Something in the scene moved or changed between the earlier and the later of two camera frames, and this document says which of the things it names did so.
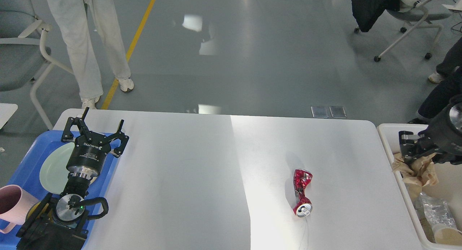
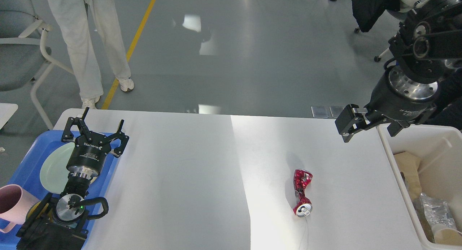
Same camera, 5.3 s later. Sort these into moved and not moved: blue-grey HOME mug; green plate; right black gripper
Moved: right black gripper
Not moved: blue-grey HOME mug; green plate
